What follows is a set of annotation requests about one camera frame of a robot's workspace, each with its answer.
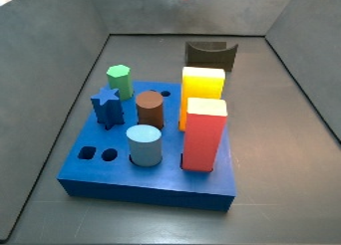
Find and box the blue peg board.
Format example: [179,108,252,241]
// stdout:
[56,81,237,213]

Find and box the brown cylinder peg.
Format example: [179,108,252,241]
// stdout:
[137,91,165,129]

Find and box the red rectangular block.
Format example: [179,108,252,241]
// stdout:
[181,98,228,172]

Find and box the light blue cylinder peg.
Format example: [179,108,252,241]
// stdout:
[127,124,163,167]

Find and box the yellow rectangular block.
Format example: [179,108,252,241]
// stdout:
[178,67,225,131]

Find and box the blue star peg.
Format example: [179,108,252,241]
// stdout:
[91,88,125,129]

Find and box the green hexagonal peg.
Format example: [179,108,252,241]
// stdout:
[107,65,134,101]

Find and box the black curved stand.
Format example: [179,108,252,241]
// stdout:
[185,41,238,72]

